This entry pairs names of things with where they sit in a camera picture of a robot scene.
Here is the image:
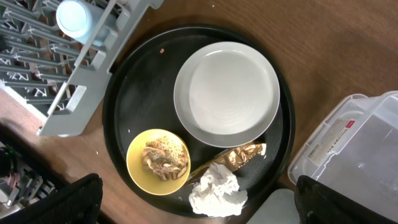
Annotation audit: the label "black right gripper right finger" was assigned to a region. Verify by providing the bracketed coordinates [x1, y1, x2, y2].
[294, 175, 395, 224]

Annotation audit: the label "yellow bowl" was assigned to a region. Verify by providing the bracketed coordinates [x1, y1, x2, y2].
[126, 129, 191, 195]

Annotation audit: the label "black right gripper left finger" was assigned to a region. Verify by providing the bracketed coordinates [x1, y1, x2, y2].
[1, 173, 103, 224]

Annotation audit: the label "food scraps in bowl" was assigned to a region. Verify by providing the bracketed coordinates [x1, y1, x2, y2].
[142, 136, 190, 181]

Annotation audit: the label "crumpled white tissue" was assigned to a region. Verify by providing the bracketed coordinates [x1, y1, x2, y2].
[188, 163, 248, 217]

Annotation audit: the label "grey dishwasher rack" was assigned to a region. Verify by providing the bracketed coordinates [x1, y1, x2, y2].
[1, 0, 162, 137]

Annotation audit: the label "black round tray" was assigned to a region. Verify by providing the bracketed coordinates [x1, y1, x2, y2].
[103, 24, 295, 218]

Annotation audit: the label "light blue plastic cup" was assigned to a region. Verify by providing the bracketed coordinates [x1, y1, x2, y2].
[56, 0, 104, 44]

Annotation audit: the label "light grey round plate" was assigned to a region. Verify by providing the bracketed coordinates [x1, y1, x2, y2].
[174, 42, 280, 148]

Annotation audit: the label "gold foil wrapper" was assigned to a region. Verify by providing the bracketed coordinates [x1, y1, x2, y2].
[186, 141, 267, 185]

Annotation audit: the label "clear plastic storage bin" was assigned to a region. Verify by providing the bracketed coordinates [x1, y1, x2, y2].
[287, 91, 397, 222]

